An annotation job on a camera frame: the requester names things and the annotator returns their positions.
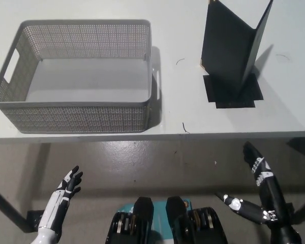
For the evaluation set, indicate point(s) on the black ribbed robot body block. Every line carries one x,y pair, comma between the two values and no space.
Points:
142,211
178,211

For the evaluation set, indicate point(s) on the grey perforated plastic basket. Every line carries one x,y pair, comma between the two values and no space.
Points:
73,117

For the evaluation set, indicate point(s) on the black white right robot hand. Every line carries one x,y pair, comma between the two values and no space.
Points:
268,188

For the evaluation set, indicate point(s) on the black tape patch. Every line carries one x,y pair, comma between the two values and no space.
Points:
218,89

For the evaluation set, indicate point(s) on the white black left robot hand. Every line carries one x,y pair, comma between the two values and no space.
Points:
57,203

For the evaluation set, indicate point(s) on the black hardcover notebook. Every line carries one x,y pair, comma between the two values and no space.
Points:
223,50

